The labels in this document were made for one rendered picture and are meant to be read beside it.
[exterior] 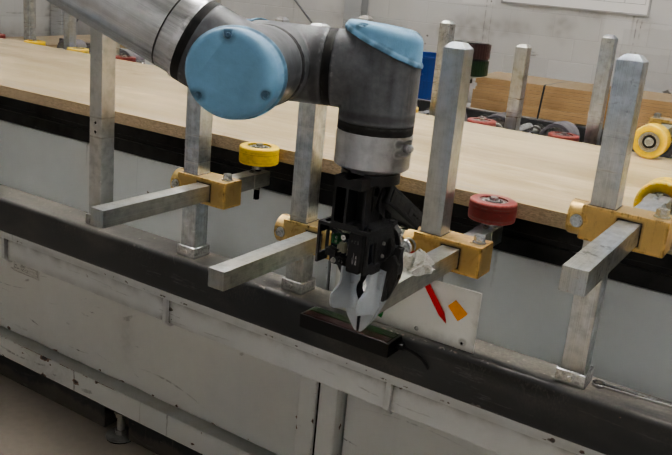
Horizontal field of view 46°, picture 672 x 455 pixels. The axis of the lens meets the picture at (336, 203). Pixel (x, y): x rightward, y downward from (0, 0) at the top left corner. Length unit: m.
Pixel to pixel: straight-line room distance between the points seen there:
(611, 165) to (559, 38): 7.33
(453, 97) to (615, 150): 0.25
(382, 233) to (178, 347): 1.17
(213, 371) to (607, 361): 0.95
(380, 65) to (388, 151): 0.10
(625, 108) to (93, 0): 0.68
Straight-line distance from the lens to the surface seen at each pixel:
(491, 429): 1.35
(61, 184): 2.16
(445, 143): 1.22
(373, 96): 0.89
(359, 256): 0.92
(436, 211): 1.24
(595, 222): 1.15
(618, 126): 1.14
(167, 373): 2.09
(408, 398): 1.40
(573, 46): 8.43
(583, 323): 1.21
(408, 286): 1.09
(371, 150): 0.90
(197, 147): 1.50
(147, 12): 0.82
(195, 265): 1.53
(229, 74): 0.78
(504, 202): 1.37
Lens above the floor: 1.24
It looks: 15 degrees down
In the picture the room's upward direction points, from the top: 5 degrees clockwise
